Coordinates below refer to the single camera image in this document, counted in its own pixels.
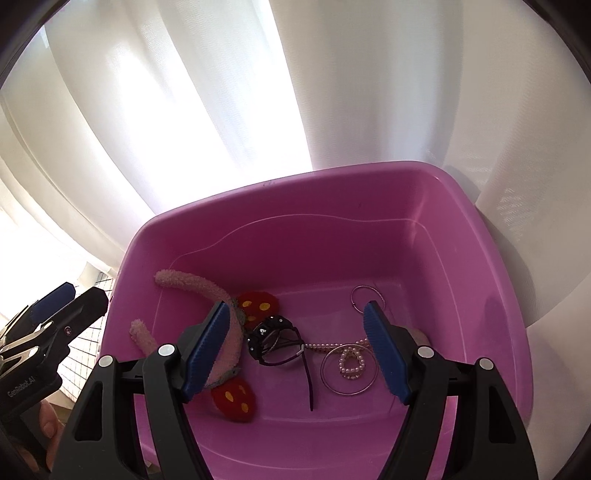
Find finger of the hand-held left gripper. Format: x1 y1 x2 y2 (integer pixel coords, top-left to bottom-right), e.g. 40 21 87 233
0 282 75 340
28 287 109 376

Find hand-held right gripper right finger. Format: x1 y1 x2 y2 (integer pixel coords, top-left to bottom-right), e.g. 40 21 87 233
363 300 541 480

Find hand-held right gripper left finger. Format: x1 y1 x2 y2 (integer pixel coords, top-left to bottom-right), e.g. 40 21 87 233
48 301 232 480

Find large thin silver bangle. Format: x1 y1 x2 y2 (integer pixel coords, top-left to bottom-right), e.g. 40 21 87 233
321 344 378 396

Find small silver hoop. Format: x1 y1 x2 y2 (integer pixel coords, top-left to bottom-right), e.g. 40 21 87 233
350 284 385 316

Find pink plastic bin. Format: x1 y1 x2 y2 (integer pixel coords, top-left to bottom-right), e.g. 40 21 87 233
99 160 536 480

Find person's left hand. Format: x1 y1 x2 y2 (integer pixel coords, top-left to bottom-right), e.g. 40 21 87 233
39 400 66 468

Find pink fuzzy mushroom headband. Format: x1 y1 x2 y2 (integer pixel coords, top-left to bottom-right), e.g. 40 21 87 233
129 270 281 424

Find black eyeglasses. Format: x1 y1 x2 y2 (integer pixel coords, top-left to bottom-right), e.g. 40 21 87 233
259 339 320 412

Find white curtain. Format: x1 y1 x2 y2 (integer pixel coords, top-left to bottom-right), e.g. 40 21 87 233
0 0 591 416

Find pearl necklace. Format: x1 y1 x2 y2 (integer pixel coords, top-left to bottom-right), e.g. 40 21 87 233
302 338 370 380

